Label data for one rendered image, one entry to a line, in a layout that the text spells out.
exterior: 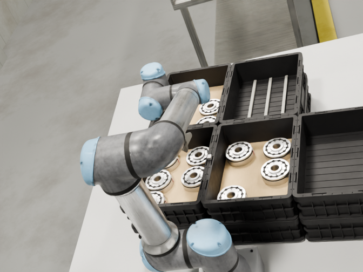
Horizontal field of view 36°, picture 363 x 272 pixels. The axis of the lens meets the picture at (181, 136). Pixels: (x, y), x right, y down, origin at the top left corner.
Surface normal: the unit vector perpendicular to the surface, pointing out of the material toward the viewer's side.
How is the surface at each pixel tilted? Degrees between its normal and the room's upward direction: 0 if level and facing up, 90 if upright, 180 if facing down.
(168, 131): 45
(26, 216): 0
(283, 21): 0
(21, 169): 0
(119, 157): 51
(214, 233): 8
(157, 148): 59
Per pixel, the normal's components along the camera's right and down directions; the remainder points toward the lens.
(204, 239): -0.19, -0.72
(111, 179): -0.03, 0.74
